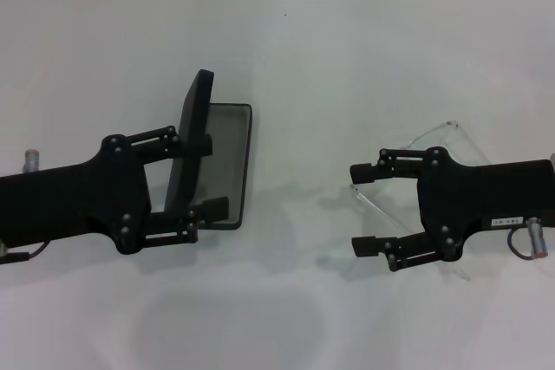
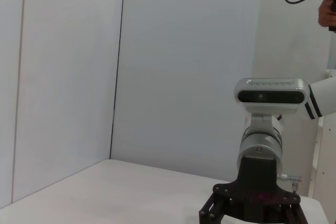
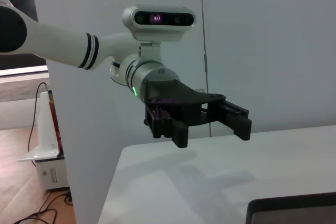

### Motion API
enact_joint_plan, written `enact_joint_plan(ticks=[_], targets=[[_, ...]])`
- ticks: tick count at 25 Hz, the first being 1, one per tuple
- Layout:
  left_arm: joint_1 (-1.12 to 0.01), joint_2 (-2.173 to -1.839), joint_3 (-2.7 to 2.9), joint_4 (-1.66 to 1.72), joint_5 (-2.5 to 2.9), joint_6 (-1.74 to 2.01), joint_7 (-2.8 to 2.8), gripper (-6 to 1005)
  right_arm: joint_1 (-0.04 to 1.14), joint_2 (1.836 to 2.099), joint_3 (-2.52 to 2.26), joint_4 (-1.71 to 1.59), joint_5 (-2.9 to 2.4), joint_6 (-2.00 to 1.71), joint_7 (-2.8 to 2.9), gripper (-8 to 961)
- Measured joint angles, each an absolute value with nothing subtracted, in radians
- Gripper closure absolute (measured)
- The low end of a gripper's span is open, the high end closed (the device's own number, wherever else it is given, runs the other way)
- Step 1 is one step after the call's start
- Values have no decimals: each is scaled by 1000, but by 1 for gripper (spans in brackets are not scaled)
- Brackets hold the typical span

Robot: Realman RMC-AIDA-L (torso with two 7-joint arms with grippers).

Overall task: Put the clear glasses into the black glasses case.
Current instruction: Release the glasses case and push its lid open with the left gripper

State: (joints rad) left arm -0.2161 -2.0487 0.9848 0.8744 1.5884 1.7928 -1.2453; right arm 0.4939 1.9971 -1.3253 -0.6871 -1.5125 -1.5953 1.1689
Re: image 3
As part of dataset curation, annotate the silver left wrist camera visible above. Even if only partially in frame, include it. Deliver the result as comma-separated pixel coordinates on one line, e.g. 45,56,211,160
122,5,197,61

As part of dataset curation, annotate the black glasses case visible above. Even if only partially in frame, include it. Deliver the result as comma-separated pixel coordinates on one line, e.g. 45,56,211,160
246,191,336,224

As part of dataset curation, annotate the black floor cable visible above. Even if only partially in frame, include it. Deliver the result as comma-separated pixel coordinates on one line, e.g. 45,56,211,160
36,191,74,217
0,208,58,224

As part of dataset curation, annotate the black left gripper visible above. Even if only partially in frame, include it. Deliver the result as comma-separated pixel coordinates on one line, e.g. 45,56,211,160
143,76,253,149

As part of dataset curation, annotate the dark cable on stand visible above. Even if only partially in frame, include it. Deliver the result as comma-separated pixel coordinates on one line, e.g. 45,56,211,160
27,82,52,167

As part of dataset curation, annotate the white stand with red strip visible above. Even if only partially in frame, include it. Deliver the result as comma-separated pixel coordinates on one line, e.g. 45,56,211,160
17,90,65,162

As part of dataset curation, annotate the white cabinet box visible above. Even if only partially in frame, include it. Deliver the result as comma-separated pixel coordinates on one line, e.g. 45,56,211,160
34,154,71,192

